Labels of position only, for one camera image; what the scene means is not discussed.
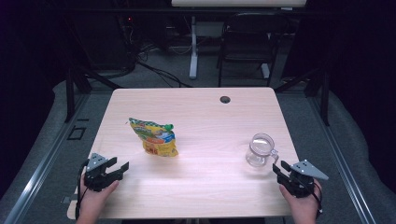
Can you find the black floor tape rectangle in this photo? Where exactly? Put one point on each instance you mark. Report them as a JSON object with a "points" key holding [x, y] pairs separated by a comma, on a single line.
{"points": [[76, 133]]}

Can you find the black table grommet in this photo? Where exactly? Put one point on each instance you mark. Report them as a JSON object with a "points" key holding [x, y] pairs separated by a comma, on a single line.
{"points": [[225, 99]]}

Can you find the grey tape strip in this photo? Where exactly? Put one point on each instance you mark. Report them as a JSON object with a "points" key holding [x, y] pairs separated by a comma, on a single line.
{"points": [[67, 199]]}

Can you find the white desk leg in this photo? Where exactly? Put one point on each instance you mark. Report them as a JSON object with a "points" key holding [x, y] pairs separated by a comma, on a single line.
{"points": [[193, 53], [265, 71]]}

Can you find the black folding chair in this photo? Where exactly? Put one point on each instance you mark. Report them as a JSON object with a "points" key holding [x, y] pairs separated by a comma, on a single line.
{"points": [[249, 40]]}

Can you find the yellow snack bag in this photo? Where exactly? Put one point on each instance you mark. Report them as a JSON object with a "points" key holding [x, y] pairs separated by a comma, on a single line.
{"points": [[155, 140]]}

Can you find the black metal stand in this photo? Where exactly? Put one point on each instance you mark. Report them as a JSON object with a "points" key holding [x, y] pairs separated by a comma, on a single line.
{"points": [[324, 99], [70, 93]]}

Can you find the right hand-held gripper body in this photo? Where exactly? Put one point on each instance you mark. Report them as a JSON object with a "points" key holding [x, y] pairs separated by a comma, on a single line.
{"points": [[300, 185]]}

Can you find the clear glass jar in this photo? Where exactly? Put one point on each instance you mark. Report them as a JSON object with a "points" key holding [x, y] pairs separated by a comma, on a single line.
{"points": [[258, 152]]}

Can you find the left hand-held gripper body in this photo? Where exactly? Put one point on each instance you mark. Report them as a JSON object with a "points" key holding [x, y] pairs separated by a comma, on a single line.
{"points": [[96, 179]]}

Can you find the person's right hand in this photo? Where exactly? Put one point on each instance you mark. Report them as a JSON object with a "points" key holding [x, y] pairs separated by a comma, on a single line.
{"points": [[303, 207]]}

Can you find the aluminium floor rail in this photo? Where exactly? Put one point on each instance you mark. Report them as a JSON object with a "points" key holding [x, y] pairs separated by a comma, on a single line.
{"points": [[345, 168], [40, 168]]}

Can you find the person's left hand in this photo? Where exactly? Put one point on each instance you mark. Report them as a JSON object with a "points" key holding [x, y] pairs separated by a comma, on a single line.
{"points": [[93, 202]]}

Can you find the white background desk top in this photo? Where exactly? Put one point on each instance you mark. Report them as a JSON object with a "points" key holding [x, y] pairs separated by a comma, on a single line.
{"points": [[238, 3]]}

